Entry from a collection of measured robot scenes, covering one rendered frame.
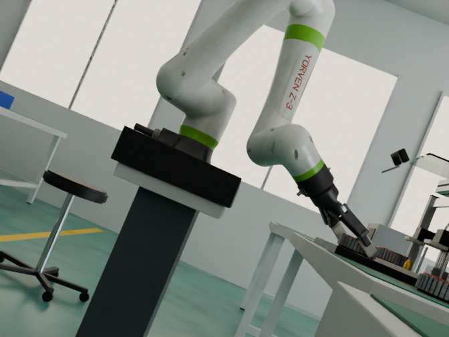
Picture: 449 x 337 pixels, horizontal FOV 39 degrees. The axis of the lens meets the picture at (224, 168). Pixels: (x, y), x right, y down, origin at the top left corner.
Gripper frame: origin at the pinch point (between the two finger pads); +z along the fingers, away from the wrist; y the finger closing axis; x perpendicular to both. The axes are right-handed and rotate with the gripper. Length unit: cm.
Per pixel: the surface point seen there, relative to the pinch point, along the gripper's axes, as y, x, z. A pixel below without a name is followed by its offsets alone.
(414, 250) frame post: -28.0, 25.9, 31.8
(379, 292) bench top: 84, -30, -41
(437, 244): 10.6, 15.5, 9.6
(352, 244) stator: 3.5, -2.2, -3.3
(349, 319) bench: 120, -44, -66
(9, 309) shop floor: -121, -100, -15
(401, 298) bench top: 85, -29, -40
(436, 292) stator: 56, -12, -14
